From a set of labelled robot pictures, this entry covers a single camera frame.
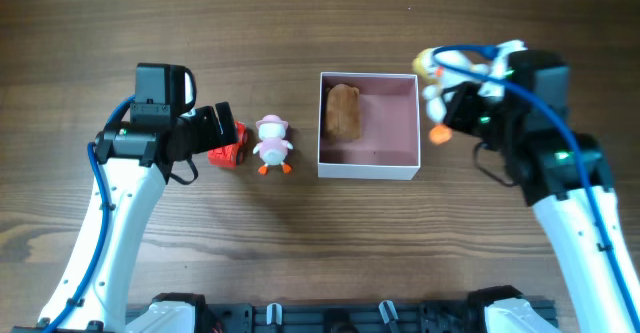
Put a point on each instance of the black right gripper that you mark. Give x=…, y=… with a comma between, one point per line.
x=463, y=95

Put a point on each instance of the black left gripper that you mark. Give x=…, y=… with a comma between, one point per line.
x=212, y=134

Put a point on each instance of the large white duck yellow hat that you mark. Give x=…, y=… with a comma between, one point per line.
x=435, y=90

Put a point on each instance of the red toy fire truck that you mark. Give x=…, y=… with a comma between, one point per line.
x=232, y=155

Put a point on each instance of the small duck with pink hat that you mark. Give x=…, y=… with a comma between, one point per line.
x=273, y=147

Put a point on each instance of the brown plush capybara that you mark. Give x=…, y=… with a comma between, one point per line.
x=342, y=118

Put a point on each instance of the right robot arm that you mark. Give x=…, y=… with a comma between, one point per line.
x=515, y=101

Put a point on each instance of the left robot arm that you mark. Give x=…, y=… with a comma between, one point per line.
x=132, y=159

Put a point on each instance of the pink open cardboard box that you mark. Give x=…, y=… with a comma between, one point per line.
x=390, y=144

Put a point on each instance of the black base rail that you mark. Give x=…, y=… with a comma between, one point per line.
x=386, y=316

